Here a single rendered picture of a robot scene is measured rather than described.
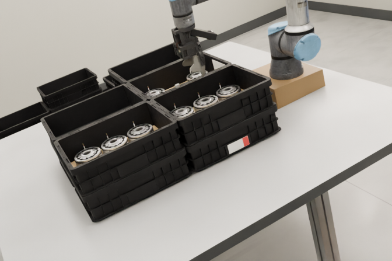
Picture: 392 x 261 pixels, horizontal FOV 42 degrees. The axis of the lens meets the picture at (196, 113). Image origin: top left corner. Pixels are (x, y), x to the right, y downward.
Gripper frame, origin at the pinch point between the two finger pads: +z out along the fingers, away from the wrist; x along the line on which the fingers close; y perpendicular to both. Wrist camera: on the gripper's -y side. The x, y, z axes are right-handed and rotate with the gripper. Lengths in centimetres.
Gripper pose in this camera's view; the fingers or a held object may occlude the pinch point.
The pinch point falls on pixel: (200, 70)
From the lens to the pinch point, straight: 198.2
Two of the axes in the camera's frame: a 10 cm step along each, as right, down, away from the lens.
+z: 2.0, 8.3, 5.2
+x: 4.6, 3.9, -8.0
